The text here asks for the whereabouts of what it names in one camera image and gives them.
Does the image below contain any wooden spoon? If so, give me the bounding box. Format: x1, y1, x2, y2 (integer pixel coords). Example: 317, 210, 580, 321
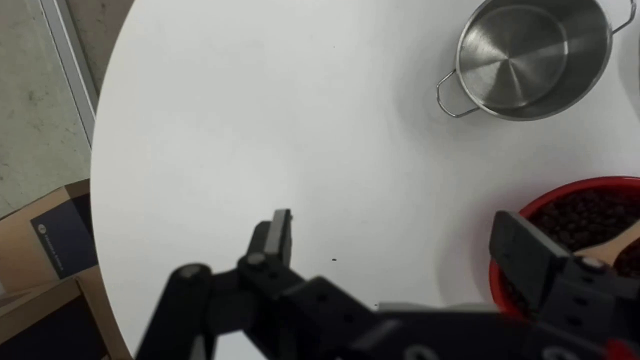
573, 222, 640, 269

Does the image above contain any silver steel pot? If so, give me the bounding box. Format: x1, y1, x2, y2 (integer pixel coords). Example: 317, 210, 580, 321
436, 0, 639, 124

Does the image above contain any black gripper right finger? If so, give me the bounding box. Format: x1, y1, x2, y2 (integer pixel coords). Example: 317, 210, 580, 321
489, 208, 640, 360

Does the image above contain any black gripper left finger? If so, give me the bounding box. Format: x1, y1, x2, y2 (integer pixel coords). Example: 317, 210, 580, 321
137, 208, 377, 360

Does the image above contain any flat cardboard box, dark band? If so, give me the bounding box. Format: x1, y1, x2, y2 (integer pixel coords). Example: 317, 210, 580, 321
0, 179, 132, 360

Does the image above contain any red bowl of beans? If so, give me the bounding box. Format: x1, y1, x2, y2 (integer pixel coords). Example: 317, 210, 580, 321
489, 175, 640, 323

